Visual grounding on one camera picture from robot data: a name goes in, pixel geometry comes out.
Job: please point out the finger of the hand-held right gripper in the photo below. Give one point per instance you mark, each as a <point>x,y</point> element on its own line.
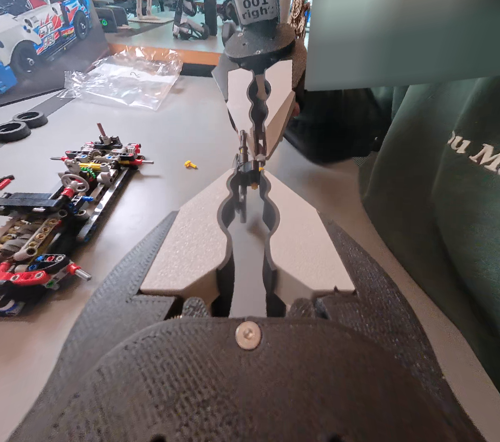
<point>279,98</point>
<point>238,98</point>

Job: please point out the red black lego pin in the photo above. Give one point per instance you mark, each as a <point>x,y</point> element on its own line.
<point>6,181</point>

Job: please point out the person's green sweatshirt torso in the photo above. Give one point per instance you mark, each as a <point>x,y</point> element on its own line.
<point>429,215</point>

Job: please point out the brown wooden gear model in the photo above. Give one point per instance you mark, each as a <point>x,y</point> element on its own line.
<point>300,16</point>

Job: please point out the black box with green light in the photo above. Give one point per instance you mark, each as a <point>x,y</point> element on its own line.
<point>111,19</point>

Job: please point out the person's right forearm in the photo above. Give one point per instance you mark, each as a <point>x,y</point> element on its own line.
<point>340,125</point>

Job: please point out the black curved lego panel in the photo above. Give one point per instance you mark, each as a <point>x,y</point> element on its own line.
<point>244,193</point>

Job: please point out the lego car chassis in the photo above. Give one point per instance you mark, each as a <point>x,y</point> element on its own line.
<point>78,184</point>

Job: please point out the small black white kart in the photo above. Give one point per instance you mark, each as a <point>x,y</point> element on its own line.
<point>195,19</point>

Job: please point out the lego set box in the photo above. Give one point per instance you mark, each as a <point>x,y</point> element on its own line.
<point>39,19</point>

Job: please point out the person's right hand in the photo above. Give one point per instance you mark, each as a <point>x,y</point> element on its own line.
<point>298,107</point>

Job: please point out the clear plastic bag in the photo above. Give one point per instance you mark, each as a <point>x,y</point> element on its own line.
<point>125,76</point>

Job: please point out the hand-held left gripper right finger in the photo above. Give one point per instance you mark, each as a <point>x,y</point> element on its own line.
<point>312,250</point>

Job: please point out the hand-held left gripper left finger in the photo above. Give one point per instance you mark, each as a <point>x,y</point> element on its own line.
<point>187,250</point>

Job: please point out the grey wood-edged table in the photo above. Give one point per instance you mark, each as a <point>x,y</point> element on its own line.
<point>156,41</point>

